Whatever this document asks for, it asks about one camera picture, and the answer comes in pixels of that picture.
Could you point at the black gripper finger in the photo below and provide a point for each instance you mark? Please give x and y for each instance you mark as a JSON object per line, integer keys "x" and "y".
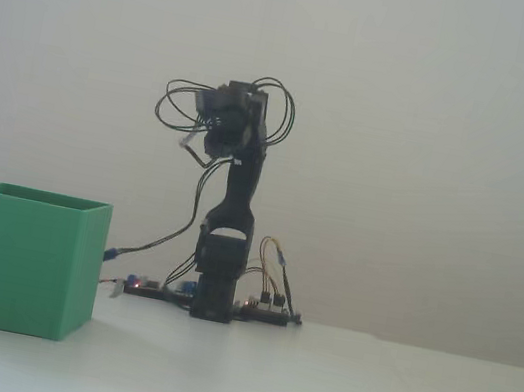
{"x": 206, "y": 102}
{"x": 213, "y": 144}

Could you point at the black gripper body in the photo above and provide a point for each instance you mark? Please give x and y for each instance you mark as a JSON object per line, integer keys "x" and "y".
{"x": 233, "y": 115}

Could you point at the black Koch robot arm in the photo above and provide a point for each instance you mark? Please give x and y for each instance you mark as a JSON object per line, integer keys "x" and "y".
{"x": 240, "y": 202}

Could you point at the green square plastic bin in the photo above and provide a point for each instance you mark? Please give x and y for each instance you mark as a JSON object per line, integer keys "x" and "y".
{"x": 11, "y": 263}

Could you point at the blue controller circuit board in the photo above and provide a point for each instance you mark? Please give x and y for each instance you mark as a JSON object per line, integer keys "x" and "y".
{"x": 139, "y": 289}

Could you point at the grey tape strip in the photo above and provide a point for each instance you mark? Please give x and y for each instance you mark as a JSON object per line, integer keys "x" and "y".
{"x": 116, "y": 288}

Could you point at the circuit board with jumper headers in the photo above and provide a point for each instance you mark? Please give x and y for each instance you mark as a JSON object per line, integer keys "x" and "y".
{"x": 266, "y": 315}

